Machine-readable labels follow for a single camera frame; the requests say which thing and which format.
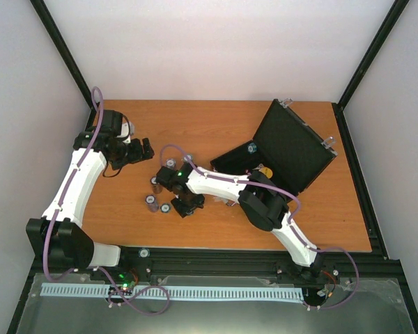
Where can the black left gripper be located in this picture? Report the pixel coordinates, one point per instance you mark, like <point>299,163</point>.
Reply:
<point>138,154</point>

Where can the white dealer button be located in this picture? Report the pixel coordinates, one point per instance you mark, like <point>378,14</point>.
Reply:
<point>266,171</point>

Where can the blue 10 chip stack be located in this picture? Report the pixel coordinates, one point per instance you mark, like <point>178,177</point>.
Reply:
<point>170,163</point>

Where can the white perforated cable strip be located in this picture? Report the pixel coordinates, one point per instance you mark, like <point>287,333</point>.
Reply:
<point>175,293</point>

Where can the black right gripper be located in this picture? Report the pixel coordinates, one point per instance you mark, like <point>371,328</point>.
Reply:
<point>183,210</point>

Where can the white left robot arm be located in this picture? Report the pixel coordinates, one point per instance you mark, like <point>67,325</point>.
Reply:
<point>57,237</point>

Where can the black poker set case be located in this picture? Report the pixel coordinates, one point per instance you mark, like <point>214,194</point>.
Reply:
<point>295,153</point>

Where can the brown chip stack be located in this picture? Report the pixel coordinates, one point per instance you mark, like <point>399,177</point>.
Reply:
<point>155,186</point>

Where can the black aluminium frame rail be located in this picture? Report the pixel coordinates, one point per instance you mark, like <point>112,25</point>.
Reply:
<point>273,265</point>

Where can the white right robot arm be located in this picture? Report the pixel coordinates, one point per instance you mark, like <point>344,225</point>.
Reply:
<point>264,204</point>

